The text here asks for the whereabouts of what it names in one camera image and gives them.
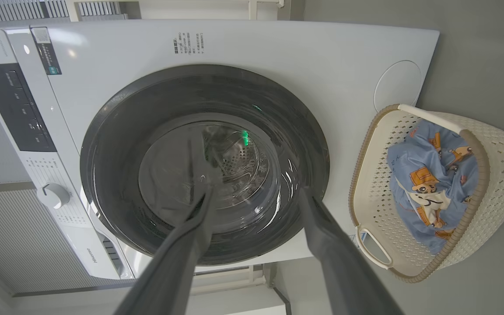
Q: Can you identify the cream perforated laundry basket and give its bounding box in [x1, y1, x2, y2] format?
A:
[349, 104, 504, 283]

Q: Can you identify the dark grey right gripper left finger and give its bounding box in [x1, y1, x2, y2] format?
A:
[114, 186, 217, 315]

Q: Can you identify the blue patterned cloth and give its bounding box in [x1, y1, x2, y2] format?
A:
[387, 120, 479, 255]

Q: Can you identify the black washer control panel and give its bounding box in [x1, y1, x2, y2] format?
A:
[0, 63, 57, 153]

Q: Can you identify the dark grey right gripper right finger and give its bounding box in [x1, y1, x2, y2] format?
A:
[298, 186, 403, 315]

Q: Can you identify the dark product label sticker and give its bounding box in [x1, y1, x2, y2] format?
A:
[30, 27, 62, 76]

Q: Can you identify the dark round glass washer door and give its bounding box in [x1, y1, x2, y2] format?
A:
[80, 64, 330, 266]

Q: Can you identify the white washing machine dial knob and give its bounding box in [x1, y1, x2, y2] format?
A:
[37, 183, 71, 210]

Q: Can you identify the round white filter cover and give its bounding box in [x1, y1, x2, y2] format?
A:
[374, 60, 422, 112]

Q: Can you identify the white front-load washing machine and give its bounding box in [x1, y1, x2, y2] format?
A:
[0, 20, 441, 280]

